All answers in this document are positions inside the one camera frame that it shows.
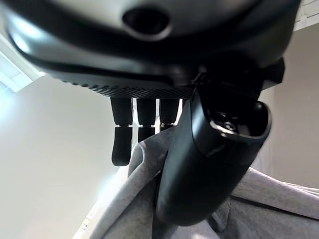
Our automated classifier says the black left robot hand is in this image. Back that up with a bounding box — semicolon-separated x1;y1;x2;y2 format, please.
0;0;302;227

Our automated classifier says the grey sweatshirt garment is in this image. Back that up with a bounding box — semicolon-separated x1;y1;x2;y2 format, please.
87;128;319;239

